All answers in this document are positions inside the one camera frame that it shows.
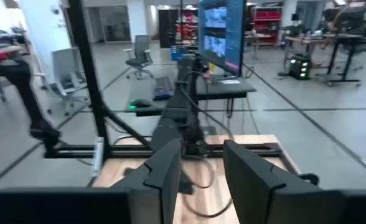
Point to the black computer monitor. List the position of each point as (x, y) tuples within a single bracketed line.
[(220, 31)]

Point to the black keyboard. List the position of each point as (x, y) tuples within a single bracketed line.
[(163, 88)]

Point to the dark monitor desk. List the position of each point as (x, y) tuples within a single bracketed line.
[(223, 90)]

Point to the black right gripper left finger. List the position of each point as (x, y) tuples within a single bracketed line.
[(161, 186)]

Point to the red storage shelf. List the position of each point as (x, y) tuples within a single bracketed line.
[(267, 15)]

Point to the blue plastic crate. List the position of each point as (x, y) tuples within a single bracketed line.
[(176, 53)]

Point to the tall black cabinet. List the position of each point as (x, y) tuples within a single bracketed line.
[(167, 28)]

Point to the black aluminium table frame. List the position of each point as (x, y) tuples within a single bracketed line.
[(86, 77)]

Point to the grey office chair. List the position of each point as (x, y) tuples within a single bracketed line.
[(141, 46)]

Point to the black standing desk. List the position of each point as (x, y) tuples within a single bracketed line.
[(345, 39)]

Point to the black computer green lights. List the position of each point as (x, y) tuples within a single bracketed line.
[(299, 67)]

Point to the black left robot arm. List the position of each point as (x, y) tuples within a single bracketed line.
[(176, 124)]

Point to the white office chair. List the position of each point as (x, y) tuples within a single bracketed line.
[(64, 68)]

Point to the dark keyboard desk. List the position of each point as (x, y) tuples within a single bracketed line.
[(145, 110)]

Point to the black computer mouse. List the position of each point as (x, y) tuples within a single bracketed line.
[(142, 103)]

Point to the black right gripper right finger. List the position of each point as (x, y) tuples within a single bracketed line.
[(251, 186)]

